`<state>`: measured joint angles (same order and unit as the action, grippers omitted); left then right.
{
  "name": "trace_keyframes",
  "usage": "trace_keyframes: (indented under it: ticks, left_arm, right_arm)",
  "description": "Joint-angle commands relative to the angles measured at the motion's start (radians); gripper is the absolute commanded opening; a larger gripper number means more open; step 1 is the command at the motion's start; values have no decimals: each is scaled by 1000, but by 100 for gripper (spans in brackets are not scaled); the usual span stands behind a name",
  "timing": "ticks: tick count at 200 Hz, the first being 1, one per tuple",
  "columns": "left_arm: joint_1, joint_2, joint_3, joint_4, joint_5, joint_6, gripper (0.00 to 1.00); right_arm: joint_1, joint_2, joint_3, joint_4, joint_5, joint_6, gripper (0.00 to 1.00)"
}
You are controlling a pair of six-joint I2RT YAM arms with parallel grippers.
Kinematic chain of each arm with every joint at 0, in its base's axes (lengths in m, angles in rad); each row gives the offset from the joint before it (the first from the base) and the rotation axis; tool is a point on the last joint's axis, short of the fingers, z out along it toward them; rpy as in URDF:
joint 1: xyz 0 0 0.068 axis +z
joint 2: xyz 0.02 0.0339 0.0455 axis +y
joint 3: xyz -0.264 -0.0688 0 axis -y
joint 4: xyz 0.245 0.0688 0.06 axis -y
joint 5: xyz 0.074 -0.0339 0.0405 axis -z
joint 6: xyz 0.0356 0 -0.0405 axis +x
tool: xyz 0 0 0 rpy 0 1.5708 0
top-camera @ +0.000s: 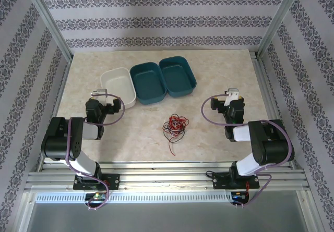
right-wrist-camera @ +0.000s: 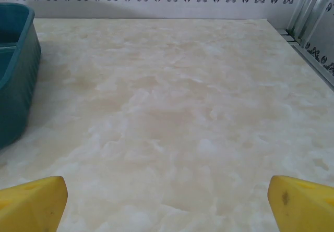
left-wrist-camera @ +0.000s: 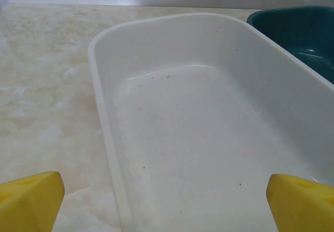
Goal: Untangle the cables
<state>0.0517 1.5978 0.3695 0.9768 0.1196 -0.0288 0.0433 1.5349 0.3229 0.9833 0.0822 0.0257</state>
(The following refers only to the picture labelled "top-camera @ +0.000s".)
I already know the black cable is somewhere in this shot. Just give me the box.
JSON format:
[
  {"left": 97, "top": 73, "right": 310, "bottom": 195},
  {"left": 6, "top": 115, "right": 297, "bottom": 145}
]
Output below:
[{"left": 162, "top": 119, "right": 187, "bottom": 145}]

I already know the white cable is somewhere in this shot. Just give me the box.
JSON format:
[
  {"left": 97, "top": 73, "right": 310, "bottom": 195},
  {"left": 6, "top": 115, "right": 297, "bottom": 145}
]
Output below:
[{"left": 164, "top": 122, "right": 184, "bottom": 137}]

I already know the white plastic tray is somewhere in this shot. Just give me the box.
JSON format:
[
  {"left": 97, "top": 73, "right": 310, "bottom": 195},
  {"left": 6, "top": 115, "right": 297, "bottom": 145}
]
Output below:
[{"left": 100, "top": 67, "right": 137, "bottom": 110}]

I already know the teal plastic tray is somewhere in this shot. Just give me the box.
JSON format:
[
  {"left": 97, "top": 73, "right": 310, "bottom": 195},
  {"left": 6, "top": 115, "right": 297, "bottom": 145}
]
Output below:
[
  {"left": 158, "top": 56, "right": 197, "bottom": 98},
  {"left": 129, "top": 62, "right": 168, "bottom": 105}
]

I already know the grey metal sheet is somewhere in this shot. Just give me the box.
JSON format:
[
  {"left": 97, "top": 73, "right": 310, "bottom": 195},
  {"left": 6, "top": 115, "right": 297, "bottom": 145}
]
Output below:
[{"left": 26, "top": 203, "right": 308, "bottom": 232}]

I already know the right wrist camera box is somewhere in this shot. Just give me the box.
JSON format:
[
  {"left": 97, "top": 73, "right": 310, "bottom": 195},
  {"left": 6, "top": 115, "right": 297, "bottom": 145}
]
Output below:
[{"left": 224, "top": 88, "right": 241, "bottom": 107}]

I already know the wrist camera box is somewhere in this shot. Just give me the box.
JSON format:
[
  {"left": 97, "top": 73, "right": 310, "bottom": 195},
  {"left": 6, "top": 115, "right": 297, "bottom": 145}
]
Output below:
[
  {"left": 90, "top": 88, "right": 109, "bottom": 105},
  {"left": 224, "top": 88, "right": 241, "bottom": 107}
]

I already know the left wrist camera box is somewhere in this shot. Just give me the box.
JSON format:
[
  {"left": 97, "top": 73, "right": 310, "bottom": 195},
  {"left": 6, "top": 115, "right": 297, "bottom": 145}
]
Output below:
[{"left": 90, "top": 88, "right": 109, "bottom": 105}]

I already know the aluminium side rail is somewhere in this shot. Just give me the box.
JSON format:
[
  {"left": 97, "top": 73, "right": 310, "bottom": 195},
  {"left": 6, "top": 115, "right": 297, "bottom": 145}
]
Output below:
[
  {"left": 249, "top": 51, "right": 297, "bottom": 165},
  {"left": 39, "top": 59, "right": 73, "bottom": 170}
]

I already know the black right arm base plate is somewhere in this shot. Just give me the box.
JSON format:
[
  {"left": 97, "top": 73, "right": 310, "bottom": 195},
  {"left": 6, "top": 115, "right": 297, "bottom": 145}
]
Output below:
[{"left": 212, "top": 173, "right": 260, "bottom": 190}]

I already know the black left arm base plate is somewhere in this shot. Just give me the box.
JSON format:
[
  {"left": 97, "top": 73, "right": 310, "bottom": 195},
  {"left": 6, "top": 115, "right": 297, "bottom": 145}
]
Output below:
[{"left": 74, "top": 174, "right": 121, "bottom": 191}]

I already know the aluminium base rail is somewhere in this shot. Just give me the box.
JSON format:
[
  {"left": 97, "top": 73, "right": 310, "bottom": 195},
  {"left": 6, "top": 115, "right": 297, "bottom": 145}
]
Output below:
[{"left": 26, "top": 161, "right": 310, "bottom": 191}]

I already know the aluminium frame post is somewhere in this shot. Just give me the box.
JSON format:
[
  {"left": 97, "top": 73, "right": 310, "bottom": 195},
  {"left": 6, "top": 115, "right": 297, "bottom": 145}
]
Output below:
[
  {"left": 26, "top": 0, "right": 73, "bottom": 62},
  {"left": 257, "top": 0, "right": 306, "bottom": 58}
]

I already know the slotted white cable duct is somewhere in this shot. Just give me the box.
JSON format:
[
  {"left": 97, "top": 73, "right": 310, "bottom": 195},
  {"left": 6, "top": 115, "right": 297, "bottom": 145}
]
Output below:
[{"left": 35, "top": 192, "right": 233, "bottom": 204}]

